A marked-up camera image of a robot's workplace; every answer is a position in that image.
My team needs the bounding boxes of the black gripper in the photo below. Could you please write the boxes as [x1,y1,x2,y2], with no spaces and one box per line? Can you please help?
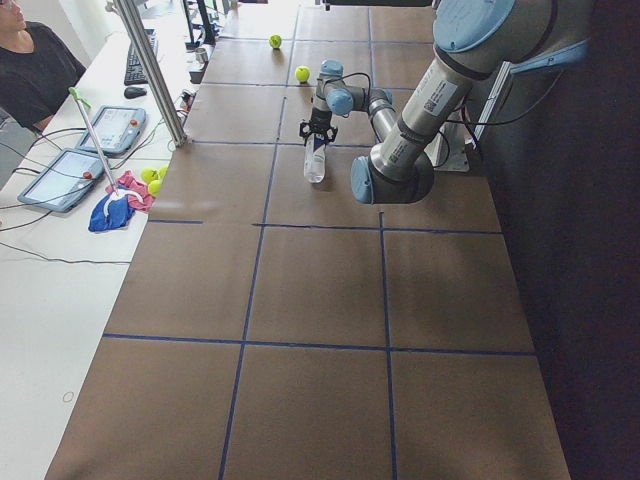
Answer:
[299,107,338,146]

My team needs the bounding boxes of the clear tennis ball can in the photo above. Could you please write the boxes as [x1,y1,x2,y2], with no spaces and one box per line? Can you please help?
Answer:
[303,134,326,184]

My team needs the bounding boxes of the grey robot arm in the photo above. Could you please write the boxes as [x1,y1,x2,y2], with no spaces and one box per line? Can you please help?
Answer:
[299,0,595,204]

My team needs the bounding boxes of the tennis ball near arm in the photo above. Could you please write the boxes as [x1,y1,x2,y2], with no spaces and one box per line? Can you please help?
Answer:
[294,65,311,84]

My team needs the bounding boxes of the far tennis ball on table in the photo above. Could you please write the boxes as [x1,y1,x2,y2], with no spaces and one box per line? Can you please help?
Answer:
[269,34,282,50]

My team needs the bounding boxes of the tennis ball on desk lower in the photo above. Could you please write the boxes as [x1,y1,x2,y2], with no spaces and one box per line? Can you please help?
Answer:
[147,179,162,197]

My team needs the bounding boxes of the tennis ball on desk left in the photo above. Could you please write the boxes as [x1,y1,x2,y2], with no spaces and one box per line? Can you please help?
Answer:
[140,167,159,184]

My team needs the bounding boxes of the metal cup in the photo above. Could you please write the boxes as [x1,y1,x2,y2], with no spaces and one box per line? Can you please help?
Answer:
[194,47,209,64]

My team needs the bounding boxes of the pink cloth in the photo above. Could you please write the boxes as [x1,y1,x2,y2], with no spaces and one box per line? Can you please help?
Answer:
[105,170,155,212]

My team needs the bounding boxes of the black keyboard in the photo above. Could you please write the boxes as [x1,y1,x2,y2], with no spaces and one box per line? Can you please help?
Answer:
[123,44,148,86]

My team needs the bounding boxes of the black computer mouse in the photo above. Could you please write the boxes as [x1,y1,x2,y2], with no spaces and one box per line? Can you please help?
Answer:
[123,86,147,99]

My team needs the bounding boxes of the far grey teach pendant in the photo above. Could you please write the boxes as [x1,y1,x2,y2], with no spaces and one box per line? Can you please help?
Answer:
[91,105,147,157]

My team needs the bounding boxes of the grey teach pendant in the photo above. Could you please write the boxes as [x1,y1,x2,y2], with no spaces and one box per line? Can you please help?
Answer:
[17,148,104,213]
[91,105,147,157]

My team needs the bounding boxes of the blue cloth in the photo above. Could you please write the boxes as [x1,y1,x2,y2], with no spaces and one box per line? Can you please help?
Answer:
[88,195,134,232]

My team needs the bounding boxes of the near grey teach pendant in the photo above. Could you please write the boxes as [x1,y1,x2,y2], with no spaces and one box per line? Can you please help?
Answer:
[17,148,104,213]

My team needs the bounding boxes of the person in black shirt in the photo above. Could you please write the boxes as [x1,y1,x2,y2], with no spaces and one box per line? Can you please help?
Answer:
[1,1,86,132]

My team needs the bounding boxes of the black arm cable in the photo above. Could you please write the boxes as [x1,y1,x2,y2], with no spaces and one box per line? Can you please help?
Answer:
[319,69,556,126]

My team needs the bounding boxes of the aluminium frame post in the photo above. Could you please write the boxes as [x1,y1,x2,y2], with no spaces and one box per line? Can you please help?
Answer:
[113,0,187,148]

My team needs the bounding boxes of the grabber stick green handle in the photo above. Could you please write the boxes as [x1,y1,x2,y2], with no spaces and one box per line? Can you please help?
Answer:
[68,87,119,200]

